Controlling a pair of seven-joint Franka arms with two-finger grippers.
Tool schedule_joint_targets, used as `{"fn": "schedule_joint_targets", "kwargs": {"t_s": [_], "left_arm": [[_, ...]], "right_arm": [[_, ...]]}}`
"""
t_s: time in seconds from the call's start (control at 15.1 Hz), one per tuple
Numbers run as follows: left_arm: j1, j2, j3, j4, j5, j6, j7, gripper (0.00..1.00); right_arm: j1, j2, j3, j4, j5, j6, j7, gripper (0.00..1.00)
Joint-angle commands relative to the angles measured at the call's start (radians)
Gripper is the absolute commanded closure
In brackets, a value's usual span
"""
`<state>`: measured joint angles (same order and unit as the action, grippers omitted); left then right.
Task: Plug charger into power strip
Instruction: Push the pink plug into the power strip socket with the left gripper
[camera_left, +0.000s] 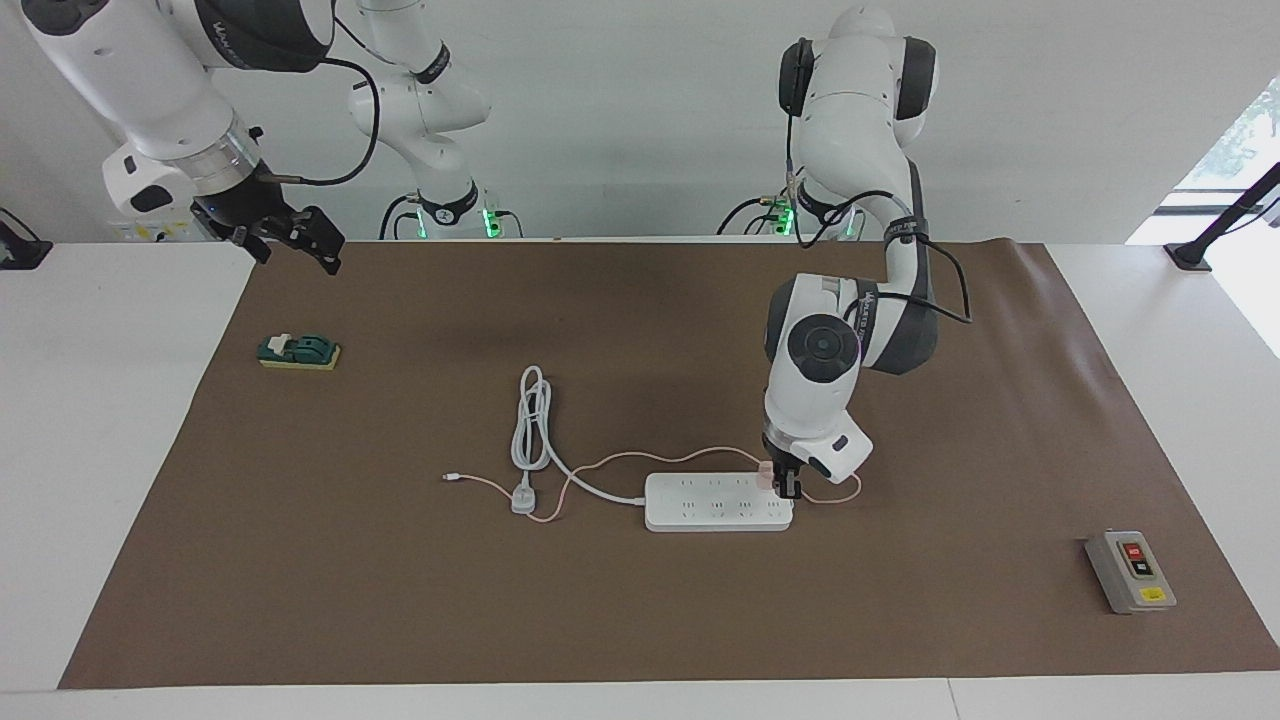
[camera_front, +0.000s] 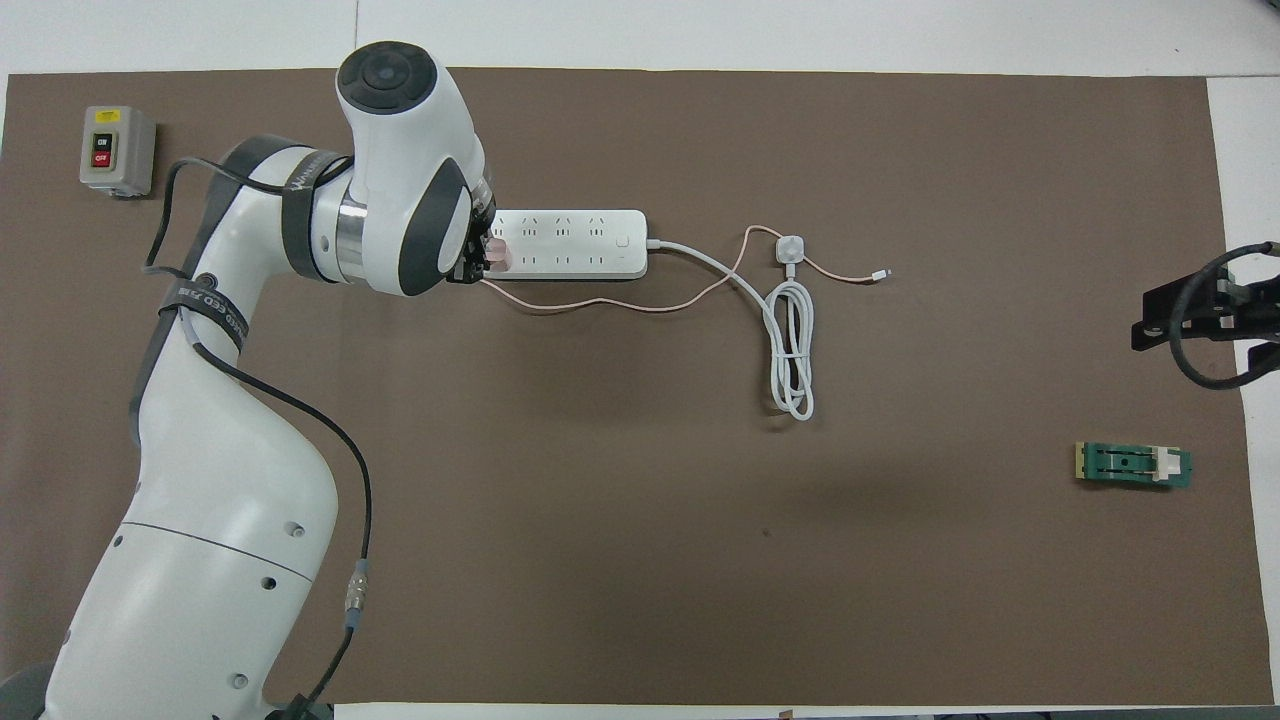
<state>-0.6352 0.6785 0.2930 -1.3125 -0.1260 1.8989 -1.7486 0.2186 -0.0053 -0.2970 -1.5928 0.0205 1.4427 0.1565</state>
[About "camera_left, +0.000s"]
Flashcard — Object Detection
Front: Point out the white power strip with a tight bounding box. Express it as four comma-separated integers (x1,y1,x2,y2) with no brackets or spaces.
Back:
643,472,796,534

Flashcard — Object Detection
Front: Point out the brown table mat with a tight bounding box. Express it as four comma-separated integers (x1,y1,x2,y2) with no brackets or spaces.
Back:
58,238,1280,691

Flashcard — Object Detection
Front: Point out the white power cord with plug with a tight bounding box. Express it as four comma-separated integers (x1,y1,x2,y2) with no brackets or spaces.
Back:
510,365,649,516

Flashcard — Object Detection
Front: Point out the green knife switch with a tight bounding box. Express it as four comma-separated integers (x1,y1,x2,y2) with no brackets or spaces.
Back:
256,333,343,373

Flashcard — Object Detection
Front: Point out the black left arm base cable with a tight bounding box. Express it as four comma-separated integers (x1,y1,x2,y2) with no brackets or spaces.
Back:
717,195,791,237

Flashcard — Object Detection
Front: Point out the black right arm base cable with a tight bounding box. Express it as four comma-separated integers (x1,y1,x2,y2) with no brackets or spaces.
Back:
378,195,421,241

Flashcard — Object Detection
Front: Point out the black arm base cable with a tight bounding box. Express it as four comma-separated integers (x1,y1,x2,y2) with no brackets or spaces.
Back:
717,195,791,237
378,195,421,241

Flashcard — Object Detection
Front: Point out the pink charging cable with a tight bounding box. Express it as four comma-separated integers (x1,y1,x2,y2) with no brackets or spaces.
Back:
443,446,863,523

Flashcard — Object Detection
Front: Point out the grey on-off switch box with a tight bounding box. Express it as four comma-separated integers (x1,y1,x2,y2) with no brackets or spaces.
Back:
1084,530,1178,615

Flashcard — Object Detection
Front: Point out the black clamp mount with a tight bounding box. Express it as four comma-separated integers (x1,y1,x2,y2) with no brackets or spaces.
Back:
0,207,53,271

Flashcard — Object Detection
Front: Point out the white wall outlet box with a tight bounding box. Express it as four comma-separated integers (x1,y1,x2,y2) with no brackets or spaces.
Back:
108,212,216,243

